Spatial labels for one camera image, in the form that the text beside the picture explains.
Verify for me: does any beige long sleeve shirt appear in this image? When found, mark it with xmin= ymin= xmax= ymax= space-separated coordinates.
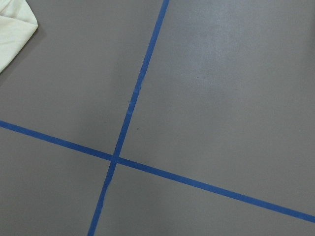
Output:
xmin=0 ymin=0 xmax=38 ymax=71

